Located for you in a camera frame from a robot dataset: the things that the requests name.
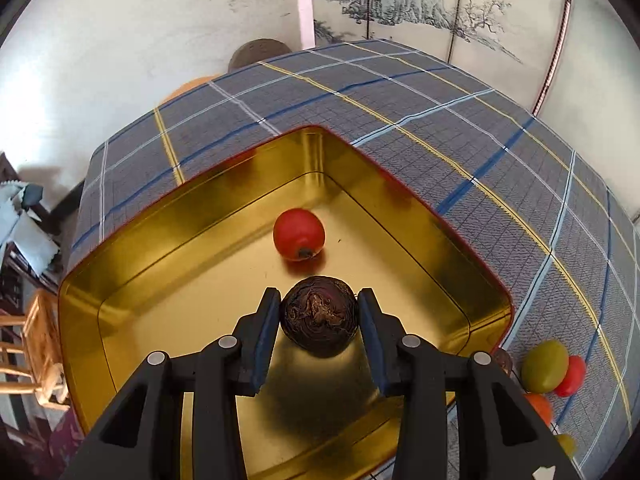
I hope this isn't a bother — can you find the dark brown wrinkled fruit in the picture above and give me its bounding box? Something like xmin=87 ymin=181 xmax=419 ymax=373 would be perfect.
xmin=279 ymin=275 xmax=359 ymax=359

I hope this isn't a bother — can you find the orange fruit on cloth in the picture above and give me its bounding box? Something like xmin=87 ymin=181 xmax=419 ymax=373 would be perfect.
xmin=524 ymin=392 xmax=553 ymax=426

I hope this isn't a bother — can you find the yellow-green fruit on cloth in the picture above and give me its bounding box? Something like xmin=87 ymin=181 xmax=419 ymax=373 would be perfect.
xmin=555 ymin=434 xmax=577 ymax=458

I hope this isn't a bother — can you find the green round fruit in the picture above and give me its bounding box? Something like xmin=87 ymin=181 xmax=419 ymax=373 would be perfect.
xmin=521 ymin=339 xmax=570 ymax=393

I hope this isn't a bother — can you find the wooden chair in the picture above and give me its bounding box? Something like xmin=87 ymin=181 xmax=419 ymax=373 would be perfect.
xmin=1 ymin=288 xmax=70 ymax=412

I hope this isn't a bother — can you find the gold rectangular tin tray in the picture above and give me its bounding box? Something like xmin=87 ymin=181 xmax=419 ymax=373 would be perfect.
xmin=58 ymin=126 xmax=514 ymax=479

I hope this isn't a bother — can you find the grey plaid tablecloth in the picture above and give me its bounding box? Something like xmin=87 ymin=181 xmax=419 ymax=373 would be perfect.
xmin=70 ymin=40 xmax=639 ymax=479

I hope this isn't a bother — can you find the grey cloth rag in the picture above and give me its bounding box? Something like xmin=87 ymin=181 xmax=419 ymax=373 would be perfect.
xmin=1 ymin=180 xmax=58 ymax=276

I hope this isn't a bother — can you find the red round fruit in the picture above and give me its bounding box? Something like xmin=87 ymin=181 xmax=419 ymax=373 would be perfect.
xmin=272 ymin=208 xmax=326 ymax=261

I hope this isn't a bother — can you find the orange plastic stool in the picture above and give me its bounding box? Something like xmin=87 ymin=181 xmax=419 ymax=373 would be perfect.
xmin=160 ymin=75 xmax=216 ymax=105

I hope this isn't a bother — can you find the round stone millstone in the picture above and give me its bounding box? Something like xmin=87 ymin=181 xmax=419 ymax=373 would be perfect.
xmin=228 ymin=38 xmax=292 ymax=72

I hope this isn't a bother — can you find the painted folding screen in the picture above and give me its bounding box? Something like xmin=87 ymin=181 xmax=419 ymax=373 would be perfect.
xmin=312 ymin=0 xmax=570 ymax=114

